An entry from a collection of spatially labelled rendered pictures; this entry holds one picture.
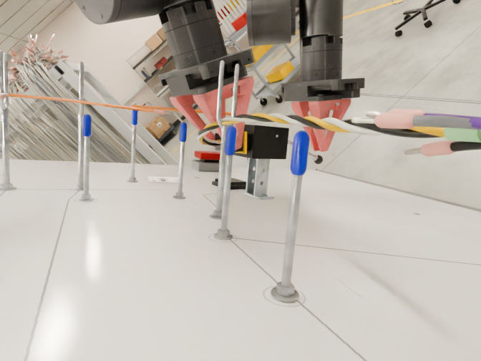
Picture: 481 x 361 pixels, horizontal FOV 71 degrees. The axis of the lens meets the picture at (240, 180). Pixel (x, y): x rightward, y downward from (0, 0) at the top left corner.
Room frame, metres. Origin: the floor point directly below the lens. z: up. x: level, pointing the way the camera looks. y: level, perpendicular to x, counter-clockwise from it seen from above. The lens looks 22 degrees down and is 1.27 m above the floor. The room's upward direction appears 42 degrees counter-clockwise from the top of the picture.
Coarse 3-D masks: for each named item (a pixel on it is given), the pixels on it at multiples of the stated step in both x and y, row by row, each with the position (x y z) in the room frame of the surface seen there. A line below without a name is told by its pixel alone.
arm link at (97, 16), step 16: (80, 0) 0.34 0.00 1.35; (96, 0) 0.32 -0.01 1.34; (112, 0) 0.30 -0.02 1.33; (128, 0) 0.31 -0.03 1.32; (144, 0) 0.32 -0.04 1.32; (160, 0) 0.33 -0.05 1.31; (96, 16) 0.33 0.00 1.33; (112, 16) 0.31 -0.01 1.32; (128, 16) 0.33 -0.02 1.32; (144, 16) 0.35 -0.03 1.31
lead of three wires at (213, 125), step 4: (224, 120) 0.30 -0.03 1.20; (208, 124) 0.32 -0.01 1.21; (212, 124) 0.31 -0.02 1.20; (216, 124) 0.31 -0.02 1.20; (224, 124) 0.30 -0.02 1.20; (204, 128) 0.33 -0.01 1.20; (208, 128) 0.32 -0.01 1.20; (212, 128) 0.31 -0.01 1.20; (216, 128) 0.31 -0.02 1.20; (200, 132) 0.33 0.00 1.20; (204, 132) 0.33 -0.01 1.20; (208, 132) 0.32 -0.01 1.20; (200, 136) 0.33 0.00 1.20; (200, 140) 0.35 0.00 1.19; (204, 140) 0.36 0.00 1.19; (208, 140) 0.37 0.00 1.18; (212, 140) 0.37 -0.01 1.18; (216, 140) 0.38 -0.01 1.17; (220, 140) 0.38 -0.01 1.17; (204, 144) 0.36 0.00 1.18; (208, 144) 0.36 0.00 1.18; (212, 144) 0.37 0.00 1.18; (216, 144) 0.37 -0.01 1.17; (220, 144) 0.38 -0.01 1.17
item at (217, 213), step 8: (224, 64) 0.31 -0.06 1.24; (232, 112) 0.31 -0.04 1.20; (224, 128) 0.30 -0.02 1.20; (224, 136) 0.30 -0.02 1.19; (224, 144) 0.30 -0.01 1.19; (224, 152) 0.30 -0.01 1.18; (224, 160) 0.30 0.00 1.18; (224, 168) 0.30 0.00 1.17; (224, 176) 0.29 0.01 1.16; (216, 208) 0.29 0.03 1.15; (216, 216) 0.29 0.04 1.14
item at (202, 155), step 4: (196, 152) 0.64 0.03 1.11; (200, 152) 0.62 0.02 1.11; (204, 152) 0.62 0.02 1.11; (208, 152) 0.63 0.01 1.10; (212, 152) 0.63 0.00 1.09; (216, 152) 0.64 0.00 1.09; (196, 156) 0.63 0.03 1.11; (200, 156) 0.61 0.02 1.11; (204, 156) 0.60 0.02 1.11; (208, 156) 0.61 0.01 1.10; (212, 156) 0.61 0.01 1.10; (216, 156) 0.61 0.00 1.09; (200, 160) 0.64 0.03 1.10; (204, 160) 0.61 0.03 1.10; (208, 160) 0.61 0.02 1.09; (212, 160) 0.62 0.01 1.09; (216, 160) 0.62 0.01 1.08
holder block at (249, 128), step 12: (252, 132) 0.38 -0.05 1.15; (264, 132) 0.38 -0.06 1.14; (276, 132) 0.39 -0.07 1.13; (288, 132) 0.40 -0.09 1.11; (252, 144) 0.38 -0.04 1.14; (264, 144) 0.38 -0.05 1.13; (276, 144) 0.39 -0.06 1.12; (240, 156) 0.40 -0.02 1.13; (252, 156) 0.37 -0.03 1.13; (264, 156) 0.38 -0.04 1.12; (276, 156) 0.39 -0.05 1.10
